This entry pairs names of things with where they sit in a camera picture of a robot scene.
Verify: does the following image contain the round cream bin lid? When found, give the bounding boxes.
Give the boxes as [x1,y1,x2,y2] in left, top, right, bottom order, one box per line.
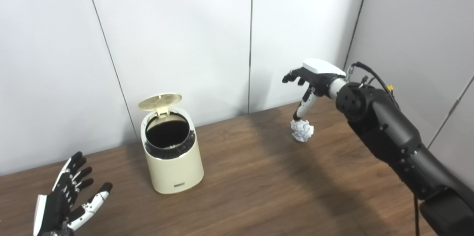
[138,93,183,118]

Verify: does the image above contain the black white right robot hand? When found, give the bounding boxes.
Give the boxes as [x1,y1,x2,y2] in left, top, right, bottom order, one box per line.
[282,59,347,122]

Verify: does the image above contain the cream-colored desktop trash bin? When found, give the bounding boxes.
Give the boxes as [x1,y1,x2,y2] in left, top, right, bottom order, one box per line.
[138,93,204,195]

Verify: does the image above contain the black bin liner bag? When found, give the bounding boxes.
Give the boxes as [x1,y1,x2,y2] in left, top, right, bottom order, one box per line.
[144,112,196,160]

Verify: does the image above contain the white paper ball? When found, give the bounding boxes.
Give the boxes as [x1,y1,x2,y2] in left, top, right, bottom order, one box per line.
[290,119,314,143]

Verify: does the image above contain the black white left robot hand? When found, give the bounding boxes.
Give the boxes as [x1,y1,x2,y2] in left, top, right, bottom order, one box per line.
[33,151,113,236]

